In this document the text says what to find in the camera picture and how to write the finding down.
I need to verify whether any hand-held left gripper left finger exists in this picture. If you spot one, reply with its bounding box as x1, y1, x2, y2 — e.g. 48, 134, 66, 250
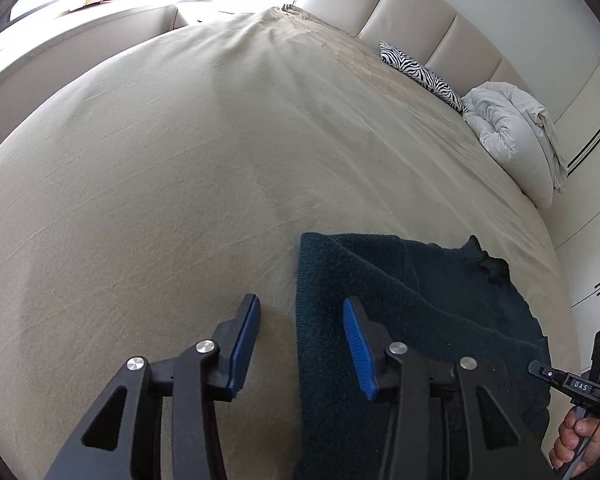
42, 294, 262, 480

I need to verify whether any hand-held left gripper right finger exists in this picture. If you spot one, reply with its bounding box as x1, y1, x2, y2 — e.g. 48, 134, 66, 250
342, 296, 556, 480

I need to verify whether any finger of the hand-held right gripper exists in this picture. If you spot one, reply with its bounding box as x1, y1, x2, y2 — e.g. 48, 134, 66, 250
527, 360, 574, 387

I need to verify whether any dark teal knit sweater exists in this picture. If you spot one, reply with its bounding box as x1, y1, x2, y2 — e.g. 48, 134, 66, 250
294, 232, 553, 480

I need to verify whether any person's right hand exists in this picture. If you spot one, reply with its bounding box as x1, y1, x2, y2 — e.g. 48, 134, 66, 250
549, 412, 600, 472

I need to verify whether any cream wardrobe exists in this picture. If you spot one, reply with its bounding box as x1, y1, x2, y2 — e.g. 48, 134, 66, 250
550, 52, 600, 321

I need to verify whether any bed with beige sheet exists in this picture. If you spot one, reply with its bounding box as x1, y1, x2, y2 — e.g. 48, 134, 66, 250
0, 5, 581, 480

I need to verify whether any folded white duvet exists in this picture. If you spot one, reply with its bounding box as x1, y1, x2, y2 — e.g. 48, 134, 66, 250
462, 81, 570, 211

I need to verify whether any zebra print pillow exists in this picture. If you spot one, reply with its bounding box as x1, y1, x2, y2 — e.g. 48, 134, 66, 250
379, 42, 468, 113

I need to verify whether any white nightstand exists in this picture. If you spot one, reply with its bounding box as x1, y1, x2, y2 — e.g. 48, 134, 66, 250
174, 2, 261, 29

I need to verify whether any cream padded headboard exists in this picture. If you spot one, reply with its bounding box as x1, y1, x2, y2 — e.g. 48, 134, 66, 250
290, 0, 600, 126

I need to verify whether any white window bench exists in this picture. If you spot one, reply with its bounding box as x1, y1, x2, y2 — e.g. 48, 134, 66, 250
0, 4, 177, 98

